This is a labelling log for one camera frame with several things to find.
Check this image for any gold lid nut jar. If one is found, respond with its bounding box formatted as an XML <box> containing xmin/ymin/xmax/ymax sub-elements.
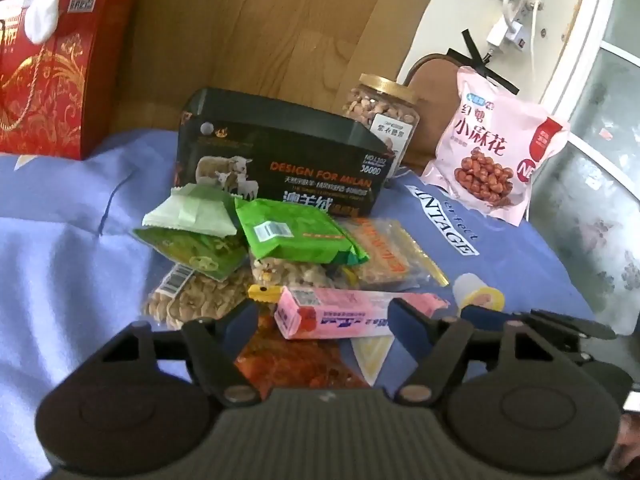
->
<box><xmin>342</xmin><ymin>73</ymin><xmax>421</xmax><ymax>177</ymax></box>

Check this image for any light green snack packet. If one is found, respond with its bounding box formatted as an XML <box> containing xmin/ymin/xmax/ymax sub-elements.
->
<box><xmin>142</xmin><ymin>182</ymin><xmax>239</xmax><ymax>239</ymax></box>

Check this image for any pink snack box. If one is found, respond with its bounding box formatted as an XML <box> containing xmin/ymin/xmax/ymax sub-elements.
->
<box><xmin>274</xmin><ymin>286</ymin><xmax>452</xmax><ymax>342</ymax></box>

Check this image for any white and yellow snack packet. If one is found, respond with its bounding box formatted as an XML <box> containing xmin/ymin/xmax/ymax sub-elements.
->
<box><xmin>451</xmin><ymin>272</ymin><xmax>507</xmax><ymax>312</ymax></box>

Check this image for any pale yellow sachet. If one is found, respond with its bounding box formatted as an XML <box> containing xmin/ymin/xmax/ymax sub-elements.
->
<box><xmin>350</xmin><ymin>335</ymin><xmax>397</xmax><ymax>387</ymax></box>

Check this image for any white power strip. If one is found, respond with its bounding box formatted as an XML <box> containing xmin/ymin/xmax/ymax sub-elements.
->
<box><xmin>486</xmin><ymin>0</ymin><xmax>545</xmax><ymax>53</ymax></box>

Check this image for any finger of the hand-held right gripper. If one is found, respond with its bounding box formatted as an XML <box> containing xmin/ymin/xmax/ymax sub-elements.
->
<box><xmin>460</xmin><ymin>306</ymin><xmax>618</xmax><ymax>362</ymax></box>

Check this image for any dark sheep print tin box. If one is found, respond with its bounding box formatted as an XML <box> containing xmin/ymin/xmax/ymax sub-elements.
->
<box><xmin>172</xmin><ymin>87</ymin><xmax>397</xmax><ymax>222</ymax></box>

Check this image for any red-orange snack packet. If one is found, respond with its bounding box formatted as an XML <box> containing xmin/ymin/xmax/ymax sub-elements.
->
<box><xmin>234</xmin><ymin>329</ymin><xmax>372</xmax><ymax>392</ymax></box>

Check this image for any red gift bag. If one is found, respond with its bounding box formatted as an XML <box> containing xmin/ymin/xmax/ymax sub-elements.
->
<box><xmin>0</xmin><ymin>0</ymin><xmax>137</xmax><ymax>162</ymax></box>

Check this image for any green wheel print snack packet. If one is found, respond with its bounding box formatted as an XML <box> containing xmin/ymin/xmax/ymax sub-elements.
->
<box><xmin>132</xmin><ymin>227</ymin><xmax>249</xmax><ymax>282</ymax></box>

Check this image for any clear peanut candy packet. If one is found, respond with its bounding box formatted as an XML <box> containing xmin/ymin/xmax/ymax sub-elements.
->
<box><xmin>336</xmin><ymin>217</ymin><xmax>449</xmax><ymax>292</ymax></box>

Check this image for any black tape strip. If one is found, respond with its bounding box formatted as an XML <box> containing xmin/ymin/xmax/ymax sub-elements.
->
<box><xmin>446</xmin><ymin>48</ymin><xmax>522</xmax><ymax>97</ymax></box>
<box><xmin>460</xmin><ymin>29</ymin><xmax>489</xmax><ymax>62</ymax></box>

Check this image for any green barcode snack packet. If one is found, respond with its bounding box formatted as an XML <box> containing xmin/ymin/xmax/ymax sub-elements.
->
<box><xmin>234</xmin><ymin>198</ymin><xmax>371</xmax><ymax>267</ymax></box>

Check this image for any blue printed bedsheet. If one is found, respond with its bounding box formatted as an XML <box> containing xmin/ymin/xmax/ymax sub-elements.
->
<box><xmin>0</xmin><ymin>127</ymin><xmax>596</xmax><ymax>463</ymax></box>

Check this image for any wood-grain board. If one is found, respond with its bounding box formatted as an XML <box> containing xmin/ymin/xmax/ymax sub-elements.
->
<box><xmin>82</xmin><ymin>0</ymin><xmax>447</xmax><ymax>138</ymax></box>

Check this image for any brown chair back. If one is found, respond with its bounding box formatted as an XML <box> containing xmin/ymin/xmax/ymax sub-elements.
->
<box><xmin>399</xmin><ymin>53</ymin><xmax>465</xmax><ymax>172</ymax></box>

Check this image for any frosted glass door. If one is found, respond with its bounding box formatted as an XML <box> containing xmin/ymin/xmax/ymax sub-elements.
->
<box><xmin>529</xmin><ymin>0</ymin><xmax>640</xmax><ymax>337</ymax></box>

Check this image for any yellow-edged nut packet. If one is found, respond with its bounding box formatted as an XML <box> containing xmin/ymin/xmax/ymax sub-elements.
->
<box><xmin>247</xmin><ymin>256</ymin><xmax>342</xmax><ymax>307</ymax></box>

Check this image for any large pink snack bag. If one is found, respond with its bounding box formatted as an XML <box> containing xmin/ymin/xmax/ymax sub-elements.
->
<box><xmin>420</xmin><ymin>66</ymin><xmax>572</xmax><ymax>227</ymax></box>

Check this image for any clear barcode bean bag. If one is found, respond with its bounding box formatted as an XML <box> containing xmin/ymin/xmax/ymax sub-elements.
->
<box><xmin>142</xmin><ymin>264</ymin><xmax>257</xmax><ymax>332</ymax></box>

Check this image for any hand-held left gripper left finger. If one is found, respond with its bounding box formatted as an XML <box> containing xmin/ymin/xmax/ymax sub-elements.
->
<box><xmin>97</xmin><ymin>300</ymin><xmax>263</xmax><ymax>407</ymax></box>

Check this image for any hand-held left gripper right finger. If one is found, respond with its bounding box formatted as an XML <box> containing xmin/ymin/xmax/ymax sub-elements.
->
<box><xmin>387</xmin><ymin>298</ymin><xmax>576</xmax><ymax>407</ymax></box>

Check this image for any white cable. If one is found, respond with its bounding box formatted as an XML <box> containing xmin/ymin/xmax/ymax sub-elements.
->
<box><xmin>530</xmin><ymin>0</ymin><xmax>544</xmax><ymax>68</ymax></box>

